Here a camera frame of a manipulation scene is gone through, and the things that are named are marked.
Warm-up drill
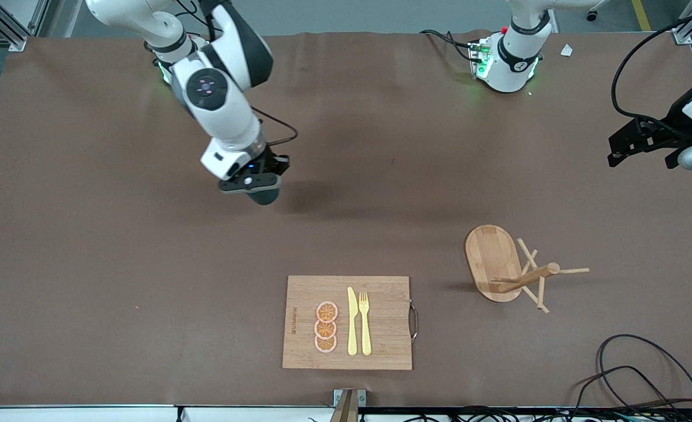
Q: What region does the yellow plastic fork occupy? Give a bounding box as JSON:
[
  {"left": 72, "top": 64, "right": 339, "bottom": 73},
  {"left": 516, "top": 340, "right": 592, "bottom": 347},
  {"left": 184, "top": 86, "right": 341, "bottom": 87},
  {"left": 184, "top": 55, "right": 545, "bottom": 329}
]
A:
[{"left": 359, "top": 291, "right": 373, "bottom": 356}]

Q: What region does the wooden mug rack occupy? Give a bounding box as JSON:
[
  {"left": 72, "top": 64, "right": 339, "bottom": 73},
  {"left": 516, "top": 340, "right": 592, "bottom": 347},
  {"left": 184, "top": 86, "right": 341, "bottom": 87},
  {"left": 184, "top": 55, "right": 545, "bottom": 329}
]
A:
[{"left": 465, "top": 224, "right": 591, "bottom": 314}]

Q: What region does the yellow plastic knife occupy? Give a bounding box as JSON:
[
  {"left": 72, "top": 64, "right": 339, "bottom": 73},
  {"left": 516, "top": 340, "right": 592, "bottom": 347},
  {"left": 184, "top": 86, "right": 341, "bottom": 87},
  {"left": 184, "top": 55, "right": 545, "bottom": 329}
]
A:
[{"left": 347, "top": 287, "right": 359, "bottom": 356}]

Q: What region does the metal table bracket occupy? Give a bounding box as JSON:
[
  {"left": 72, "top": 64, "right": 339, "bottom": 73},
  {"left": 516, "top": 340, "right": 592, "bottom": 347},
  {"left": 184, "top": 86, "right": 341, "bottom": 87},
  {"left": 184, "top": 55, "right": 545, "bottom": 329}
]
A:
[{"left": 329, "top": 389, "right": 367, "bottom": 422}]

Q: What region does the brown table mat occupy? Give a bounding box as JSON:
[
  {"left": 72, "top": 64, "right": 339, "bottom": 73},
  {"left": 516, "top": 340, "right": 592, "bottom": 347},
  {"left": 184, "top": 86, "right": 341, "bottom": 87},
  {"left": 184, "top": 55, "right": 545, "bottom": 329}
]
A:
[{"left": 0, "top": 29, "right": 692, "bottom": 408}]

